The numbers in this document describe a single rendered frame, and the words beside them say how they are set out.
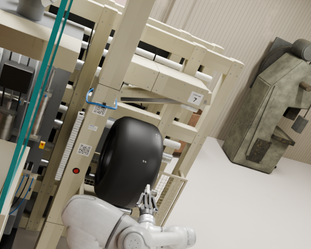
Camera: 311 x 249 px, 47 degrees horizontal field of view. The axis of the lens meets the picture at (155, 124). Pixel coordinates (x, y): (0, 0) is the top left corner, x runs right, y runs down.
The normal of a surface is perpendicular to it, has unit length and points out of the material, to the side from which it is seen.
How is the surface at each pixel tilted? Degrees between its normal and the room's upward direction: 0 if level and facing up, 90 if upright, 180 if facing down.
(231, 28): 90
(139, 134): 24
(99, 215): 34
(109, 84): 90
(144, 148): 41
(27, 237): 0
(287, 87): 90
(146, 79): 90
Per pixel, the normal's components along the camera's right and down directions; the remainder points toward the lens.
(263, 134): 0.15, 0.43
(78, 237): -0.29, 0.19
